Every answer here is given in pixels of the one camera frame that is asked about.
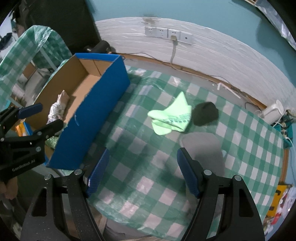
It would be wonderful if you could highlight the blue edged cardboard box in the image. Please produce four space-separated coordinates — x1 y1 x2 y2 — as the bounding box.
26 53 130 170

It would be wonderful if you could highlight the grey plug cable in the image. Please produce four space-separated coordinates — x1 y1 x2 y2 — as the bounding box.
170 36 178 64

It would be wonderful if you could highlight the green sparkly scrubber cloth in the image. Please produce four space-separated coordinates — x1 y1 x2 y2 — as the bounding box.
45 136 59 150

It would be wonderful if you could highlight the orange snack package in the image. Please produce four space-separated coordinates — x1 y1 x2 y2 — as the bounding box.
16 121 33 137

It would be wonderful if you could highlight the white pink soft doll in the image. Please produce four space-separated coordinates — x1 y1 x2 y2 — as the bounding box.
47 90 70 124

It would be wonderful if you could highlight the white electric kettle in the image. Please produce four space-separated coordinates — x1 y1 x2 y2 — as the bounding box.
258 99 286 125

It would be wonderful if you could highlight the yellow package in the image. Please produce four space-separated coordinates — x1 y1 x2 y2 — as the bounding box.
266 184 293 217

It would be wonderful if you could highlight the person left hand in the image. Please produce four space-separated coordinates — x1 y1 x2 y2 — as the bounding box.
0 177 18 200

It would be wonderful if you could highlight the green checkered plastic sheet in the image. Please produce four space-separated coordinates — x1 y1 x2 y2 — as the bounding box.
1 25 72 109

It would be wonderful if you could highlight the white wall socket strip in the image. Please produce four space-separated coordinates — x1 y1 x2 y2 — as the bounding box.
144 26 194 45

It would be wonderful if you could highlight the light green sock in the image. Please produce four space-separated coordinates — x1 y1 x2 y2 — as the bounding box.
147 92 192 136

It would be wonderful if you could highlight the green checkered tablecloth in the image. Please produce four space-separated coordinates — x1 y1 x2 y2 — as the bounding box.
55 67 285 239

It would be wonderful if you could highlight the black soft cap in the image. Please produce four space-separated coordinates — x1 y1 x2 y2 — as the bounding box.
192 102 219 126

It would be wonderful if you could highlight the black cylinder object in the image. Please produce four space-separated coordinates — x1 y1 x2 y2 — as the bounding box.
85 41 111 54

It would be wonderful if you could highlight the grey towel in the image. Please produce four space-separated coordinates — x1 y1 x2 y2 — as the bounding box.
180 132 226 176

